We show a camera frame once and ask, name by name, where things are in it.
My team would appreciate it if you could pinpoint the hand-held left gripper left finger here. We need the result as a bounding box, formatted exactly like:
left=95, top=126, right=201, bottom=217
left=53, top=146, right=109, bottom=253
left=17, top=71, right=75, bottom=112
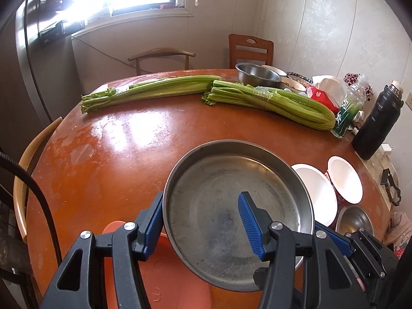
left=40, top=191, right=165, bottom=309

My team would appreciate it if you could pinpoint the red-brown wooden chair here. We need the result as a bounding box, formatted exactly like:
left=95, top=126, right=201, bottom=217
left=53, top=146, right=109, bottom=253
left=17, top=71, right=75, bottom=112
left=228, top=34, right=274, bottom=70

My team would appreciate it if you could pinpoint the curved back wooden chair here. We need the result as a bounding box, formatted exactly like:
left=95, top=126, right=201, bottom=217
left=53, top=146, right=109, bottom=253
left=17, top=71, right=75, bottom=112
left=128, top=48, right=196, bottom=76

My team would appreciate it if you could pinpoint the white plastic bag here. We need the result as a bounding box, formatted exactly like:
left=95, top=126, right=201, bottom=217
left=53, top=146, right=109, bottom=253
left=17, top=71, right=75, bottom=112
left=312, top=75, right=348, bottom=104

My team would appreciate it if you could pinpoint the white paper noodle bowl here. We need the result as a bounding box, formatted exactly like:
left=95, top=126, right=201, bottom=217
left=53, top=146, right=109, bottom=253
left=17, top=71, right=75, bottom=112
left=325, top=156, right=364, bottom=205
left=291, top=164, right=338, bottom=227

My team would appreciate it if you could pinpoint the black thermos flask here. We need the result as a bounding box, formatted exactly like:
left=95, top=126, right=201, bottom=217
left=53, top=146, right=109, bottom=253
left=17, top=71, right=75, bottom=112
left=351, top=80, right=404, bottom=161

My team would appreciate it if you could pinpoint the light wooden chair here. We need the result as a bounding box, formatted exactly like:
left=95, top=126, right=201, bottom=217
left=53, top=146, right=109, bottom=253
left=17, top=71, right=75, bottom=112
left=13, top=117, right=63, bottom=243

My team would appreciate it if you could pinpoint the black cable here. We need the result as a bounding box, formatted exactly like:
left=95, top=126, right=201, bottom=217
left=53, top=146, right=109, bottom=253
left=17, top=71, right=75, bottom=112
left=0, top=153, right=63, bottom=264

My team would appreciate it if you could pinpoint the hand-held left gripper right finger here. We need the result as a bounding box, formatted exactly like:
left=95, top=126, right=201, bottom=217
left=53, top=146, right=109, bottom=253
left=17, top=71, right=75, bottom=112
left=237, top=191, right=371, bottom=309

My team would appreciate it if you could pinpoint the white ceramic bowl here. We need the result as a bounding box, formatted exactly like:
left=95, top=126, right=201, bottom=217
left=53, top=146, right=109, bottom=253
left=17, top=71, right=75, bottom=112
left=261, top=65, right=288, bottom=77

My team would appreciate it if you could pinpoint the pink patterned cloth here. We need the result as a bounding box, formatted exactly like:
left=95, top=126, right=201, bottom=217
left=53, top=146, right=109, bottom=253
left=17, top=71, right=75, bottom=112
left=383, top=212, right=412, bottom=258

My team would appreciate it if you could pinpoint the thick celery bunch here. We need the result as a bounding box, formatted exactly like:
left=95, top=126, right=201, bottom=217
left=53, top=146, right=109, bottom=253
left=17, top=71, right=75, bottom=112
left=201, top=80, right=336, bottom=131

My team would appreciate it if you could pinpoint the small stainless steel bowl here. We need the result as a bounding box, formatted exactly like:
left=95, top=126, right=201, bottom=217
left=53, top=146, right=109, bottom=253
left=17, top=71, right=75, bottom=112
left=235, top=63, right=282, bottom=88

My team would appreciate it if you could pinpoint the small black tray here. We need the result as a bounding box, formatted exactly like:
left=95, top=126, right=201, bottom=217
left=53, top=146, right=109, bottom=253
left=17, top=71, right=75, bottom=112
left=38, top=20, right=64, bottom=48

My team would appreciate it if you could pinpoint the red tissue pack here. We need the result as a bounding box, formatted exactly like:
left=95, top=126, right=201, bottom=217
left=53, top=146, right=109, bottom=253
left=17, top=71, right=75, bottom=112
left=306, top=85, right=342, bottom=115

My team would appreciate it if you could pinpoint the pink plastic plate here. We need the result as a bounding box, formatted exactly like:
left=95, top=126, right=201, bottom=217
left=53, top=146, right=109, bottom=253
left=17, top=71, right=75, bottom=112
left=102, top=220, right=213, bottom=309

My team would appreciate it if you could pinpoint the clear plastic bottle green label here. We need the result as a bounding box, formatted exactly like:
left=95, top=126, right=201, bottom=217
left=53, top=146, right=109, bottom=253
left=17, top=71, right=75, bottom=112
left=331, top=74, right=367, bottom=139

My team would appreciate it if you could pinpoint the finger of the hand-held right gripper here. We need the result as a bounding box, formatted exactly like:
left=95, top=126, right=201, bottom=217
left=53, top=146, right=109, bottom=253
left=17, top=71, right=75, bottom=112
left=314, top=222, right=400, bottom=280

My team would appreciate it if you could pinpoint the shallow stainless steel plate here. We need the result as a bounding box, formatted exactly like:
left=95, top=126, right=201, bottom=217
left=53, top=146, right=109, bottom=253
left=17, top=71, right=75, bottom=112
left=162, top=140, right=315, bottom=292

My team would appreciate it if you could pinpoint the blue patterned bowl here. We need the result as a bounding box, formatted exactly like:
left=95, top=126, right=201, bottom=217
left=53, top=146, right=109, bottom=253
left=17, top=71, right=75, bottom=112
left=286, top=72, right=313, bottom=85

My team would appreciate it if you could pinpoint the flower patterned ornament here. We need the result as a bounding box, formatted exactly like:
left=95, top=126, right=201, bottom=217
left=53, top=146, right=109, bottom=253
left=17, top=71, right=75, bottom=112
left=343, top=72, right=374, bottom=99

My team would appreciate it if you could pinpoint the long thin celery bunch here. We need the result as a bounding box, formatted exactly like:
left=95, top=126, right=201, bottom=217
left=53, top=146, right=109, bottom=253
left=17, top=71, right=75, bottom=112
left=80, top=75, right=222, bottom=114

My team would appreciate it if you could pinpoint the white bowl with orange food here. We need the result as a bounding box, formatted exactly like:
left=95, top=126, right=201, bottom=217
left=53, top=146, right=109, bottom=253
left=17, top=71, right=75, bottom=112
left=282, top=76, right=308, bottom=92

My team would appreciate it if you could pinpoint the beige patterned mat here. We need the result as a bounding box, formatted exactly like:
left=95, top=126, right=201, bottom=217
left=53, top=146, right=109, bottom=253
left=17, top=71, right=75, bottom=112
left=364, top=154, right=403, bottom=219

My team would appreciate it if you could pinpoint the black folding stand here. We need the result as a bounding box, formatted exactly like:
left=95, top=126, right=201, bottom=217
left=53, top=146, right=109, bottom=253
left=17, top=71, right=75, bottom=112
left=380, top=168, right=402, bottom=206

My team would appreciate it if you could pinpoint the grey refrigerator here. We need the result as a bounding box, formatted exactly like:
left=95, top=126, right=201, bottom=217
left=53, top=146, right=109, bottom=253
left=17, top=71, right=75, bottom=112
left=14, top=0, right=81, bottom=123

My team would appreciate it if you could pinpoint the large stainless steel bowl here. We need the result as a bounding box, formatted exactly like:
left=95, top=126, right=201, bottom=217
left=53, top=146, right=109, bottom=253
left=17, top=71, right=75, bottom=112
left=335, top=205, right=374, bottom=239

